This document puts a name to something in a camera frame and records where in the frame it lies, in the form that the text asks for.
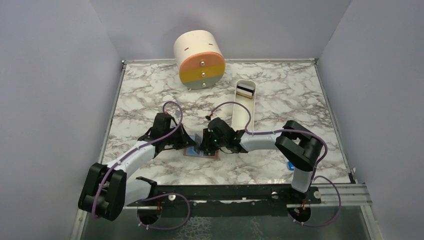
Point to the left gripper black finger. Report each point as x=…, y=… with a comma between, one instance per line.
x=185, y=136
x=180, y=145

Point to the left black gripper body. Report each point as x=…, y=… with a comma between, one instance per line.
x=175, y=136

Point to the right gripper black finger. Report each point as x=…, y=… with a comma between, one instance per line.
x=227, y=149
x=208, y=145

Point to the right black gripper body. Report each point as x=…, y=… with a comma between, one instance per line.
x=221, y=141

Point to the brown leather card holder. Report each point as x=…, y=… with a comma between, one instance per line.
x=189, y=152

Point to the dark credit card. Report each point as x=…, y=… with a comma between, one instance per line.
x=198, y=141

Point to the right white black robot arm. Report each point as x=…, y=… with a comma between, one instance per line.
x=299, y=146

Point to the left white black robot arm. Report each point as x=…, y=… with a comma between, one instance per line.
x=106, y=190

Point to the cards stack in tray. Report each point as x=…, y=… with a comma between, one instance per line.
x=244, y=90

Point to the long white oval tray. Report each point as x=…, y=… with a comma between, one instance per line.
x=239, y=115

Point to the small blue object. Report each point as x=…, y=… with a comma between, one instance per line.
x=290, y=166

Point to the round drawer cabinet orange yellow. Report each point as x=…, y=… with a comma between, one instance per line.
x=199, y=60

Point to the aluminium table frame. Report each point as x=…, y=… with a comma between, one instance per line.
x=270, y=92

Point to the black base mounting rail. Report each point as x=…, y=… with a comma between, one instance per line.
x=237, y=200

